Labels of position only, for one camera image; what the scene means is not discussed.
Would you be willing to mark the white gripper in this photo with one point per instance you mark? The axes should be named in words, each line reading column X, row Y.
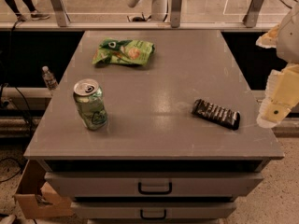
column 290, row 41

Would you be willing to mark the green soda can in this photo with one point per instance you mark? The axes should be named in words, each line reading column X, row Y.
column 88, row 97

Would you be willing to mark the black snack bar wrapper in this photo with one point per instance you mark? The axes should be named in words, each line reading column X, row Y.
column 222, row 116

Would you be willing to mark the grey drawer cabinet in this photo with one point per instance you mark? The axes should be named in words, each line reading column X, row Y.
column 150, row 127

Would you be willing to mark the green chip bag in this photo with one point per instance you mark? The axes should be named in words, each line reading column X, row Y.
column 127, row 52

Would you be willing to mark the clear plastic water bottle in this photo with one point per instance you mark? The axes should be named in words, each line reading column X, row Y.
column 49, row 79

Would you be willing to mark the upper grey drawer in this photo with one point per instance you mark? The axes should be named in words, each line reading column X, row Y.
column 110, row 184

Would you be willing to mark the grey drawer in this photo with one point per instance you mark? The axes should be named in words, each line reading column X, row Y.
column 174, row 210
column 110, row 184

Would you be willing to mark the lower grey drawer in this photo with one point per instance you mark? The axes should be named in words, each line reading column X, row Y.
column 174, row 210

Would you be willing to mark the brown cardboard box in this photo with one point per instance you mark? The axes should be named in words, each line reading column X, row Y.
column 37, row 198

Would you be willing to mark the right metal railing post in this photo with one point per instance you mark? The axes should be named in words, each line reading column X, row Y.
column 252, row 15

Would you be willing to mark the metal railing post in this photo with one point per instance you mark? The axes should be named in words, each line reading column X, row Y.
column 252, row 15
column 60, row 13
column 175, row 14

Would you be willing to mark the middle metal railing post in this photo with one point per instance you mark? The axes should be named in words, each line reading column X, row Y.
column 175, row 14

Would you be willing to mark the black upper drawer handle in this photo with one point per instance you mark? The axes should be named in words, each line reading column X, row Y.
column 154, row 190

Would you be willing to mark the black drawer handle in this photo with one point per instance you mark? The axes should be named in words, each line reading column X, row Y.
column 153, row 214
column 154, row 190

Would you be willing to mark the black lower drawer handle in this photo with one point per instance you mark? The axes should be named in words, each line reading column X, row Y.
column 153, row 214

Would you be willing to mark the left metal railing post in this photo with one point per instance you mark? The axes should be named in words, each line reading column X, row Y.
column 60, row 13

